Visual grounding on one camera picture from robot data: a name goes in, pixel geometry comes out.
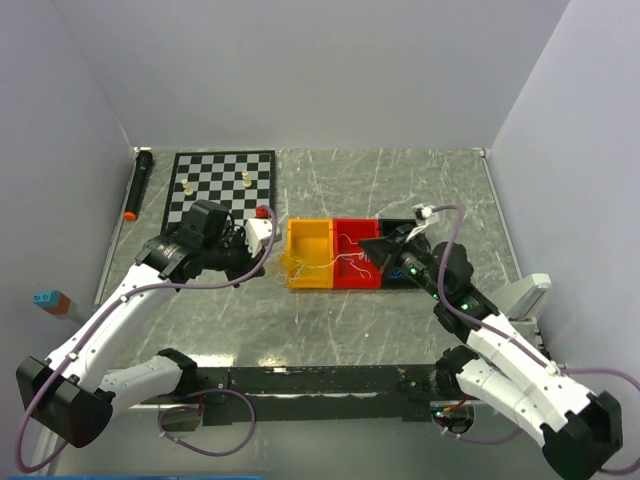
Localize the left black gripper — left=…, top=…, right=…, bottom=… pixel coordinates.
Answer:
left=202, top=225, right=266, bottom=288

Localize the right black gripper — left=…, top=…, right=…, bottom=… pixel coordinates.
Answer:
left=358, top=223, right=447, bottom=301

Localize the white cable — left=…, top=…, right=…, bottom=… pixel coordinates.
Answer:
left=287, top=234, right=376, bottom=289

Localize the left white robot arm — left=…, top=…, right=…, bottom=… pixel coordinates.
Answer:
left=16, top=200, right=278, bottom=448

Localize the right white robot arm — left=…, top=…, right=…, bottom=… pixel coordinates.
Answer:
left=359, top=226, right=623, bottom=479

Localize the black plastic bin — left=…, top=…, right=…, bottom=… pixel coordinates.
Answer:
left=378, top=219, right=432, bottom=290

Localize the red plastic bin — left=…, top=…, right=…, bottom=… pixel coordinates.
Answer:
left=333, top=218, right=382, bottom=289

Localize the cream chess piece left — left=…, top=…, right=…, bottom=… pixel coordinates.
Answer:
left=181, top=179, right=194, bottom=197

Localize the cream chess piece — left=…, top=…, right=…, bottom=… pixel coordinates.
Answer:
left=181, top=179, right=194, bottom=197
left=242, top=171, right=252, bottom=188

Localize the cream chess piece right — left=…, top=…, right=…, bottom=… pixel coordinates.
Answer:
left=242, top=171, right=252, bottom=188

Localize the black white chessboard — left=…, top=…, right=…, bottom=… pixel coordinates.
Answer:
left=160, top=150, right=276, bottom=231

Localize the yellow plastic bin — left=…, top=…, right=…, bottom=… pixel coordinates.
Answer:
left=283, top=218, right=334, bottom=289

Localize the black marker orange cap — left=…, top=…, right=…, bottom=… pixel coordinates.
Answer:
left=123, top=150, right=154, bottom=222

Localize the white scanner device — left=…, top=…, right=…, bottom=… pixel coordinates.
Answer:
left=490, top=273, right=552, bottom=321

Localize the blue brown toy block stick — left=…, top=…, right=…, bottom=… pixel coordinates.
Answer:
left=32, top=290, right=85, bottom=325

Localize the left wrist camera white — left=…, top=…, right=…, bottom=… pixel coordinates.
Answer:
left=244, top=218, right=273, bottom=257

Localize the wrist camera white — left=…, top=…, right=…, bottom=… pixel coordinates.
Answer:
left=244, top=218, right=273, bottom=257
left=413, top=204, right=438, bottom=225

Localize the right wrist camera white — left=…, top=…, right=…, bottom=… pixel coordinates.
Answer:
left=413, top=204, right=438, bottom=225

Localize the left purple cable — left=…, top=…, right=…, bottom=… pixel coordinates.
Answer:
left=13, top=205, right=280, bottom=474

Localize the purple cable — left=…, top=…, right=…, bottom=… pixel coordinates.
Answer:
left=13, top=205, right=280, bottom=474
left=429, top=203, right=640, bottom=474

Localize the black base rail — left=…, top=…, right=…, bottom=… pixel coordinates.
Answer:
left=144, top=364, right=464, bottom=426

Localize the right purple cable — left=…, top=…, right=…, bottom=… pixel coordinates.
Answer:
left=429, top=203, right=640, bottom=474

